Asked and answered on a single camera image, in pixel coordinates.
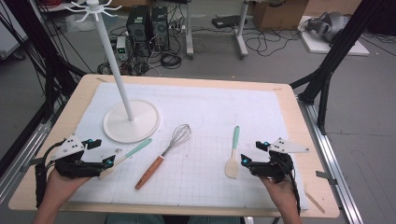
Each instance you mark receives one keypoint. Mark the white cabinet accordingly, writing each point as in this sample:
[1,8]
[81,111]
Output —
[9,40]

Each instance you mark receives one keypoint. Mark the white grid mat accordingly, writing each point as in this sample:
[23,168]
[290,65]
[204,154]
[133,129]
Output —
[202,109]

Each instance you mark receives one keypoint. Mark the person's right hand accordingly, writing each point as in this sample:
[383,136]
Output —
[281,194]

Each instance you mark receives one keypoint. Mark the black table clamp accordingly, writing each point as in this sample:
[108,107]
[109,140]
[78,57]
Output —
[32,161]
[326,176]

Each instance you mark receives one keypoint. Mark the aluminium rail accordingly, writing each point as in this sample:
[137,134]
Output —
[330,155]
[21,158]

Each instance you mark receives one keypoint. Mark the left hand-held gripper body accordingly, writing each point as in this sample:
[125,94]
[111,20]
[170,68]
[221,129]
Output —
[67,147]

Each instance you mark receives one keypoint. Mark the person's left hand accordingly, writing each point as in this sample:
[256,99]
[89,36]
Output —
[62,186]

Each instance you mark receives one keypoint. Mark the white floor board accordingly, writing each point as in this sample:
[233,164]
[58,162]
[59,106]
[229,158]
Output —
[317,46]

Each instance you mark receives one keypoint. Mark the black computer tower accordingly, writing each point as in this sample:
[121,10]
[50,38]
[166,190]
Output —
[138,28]
[160,28]

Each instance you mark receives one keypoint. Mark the flat black box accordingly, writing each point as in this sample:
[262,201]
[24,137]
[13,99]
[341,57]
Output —
[227,21]

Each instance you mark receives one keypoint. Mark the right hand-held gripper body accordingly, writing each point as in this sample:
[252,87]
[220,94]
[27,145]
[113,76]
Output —
[274,166]

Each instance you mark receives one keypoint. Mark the white utensil stand with hooks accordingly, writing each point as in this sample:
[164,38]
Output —
[130,127]

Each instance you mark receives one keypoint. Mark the white desk leg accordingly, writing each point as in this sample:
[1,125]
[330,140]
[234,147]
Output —
[189,31]
[241,34]

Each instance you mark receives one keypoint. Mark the black metal frame stand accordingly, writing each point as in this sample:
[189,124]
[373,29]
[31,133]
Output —
[339,46]
[49,62]

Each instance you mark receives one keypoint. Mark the cardboard box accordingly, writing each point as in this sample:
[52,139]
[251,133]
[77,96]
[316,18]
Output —
[280,15]

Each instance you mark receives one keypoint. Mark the grey rounded device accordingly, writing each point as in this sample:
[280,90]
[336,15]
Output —
[333,25]

